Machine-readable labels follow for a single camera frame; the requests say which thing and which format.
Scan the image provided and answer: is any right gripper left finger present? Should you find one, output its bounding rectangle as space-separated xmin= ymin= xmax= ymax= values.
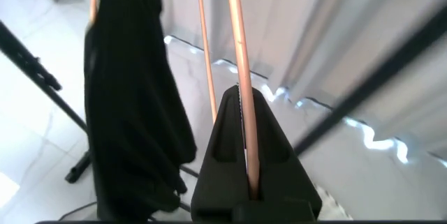
xmin=191 ymin=84 xmax=249 ymax=222

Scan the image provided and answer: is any black cable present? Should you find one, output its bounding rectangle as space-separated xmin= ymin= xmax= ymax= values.
xmin=57 ymin=201 xmax=98 ymax=222

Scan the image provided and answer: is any black garment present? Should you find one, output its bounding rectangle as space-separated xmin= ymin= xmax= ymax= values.
xmin=83 ymin=0 xmax=198 ymax=222

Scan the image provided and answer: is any black clothes rack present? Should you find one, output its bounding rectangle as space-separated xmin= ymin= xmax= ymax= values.
xmin=0 ymin=6 xmax=447 ymax=214

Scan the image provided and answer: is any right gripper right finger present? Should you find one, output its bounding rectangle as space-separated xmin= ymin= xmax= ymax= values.
xmin=249 ymin=86 xmax=323 ymax=222

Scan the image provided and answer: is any white curtain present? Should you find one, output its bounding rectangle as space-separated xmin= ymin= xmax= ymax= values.
xmin=38 ymin=0 xmax=447 ymax=164

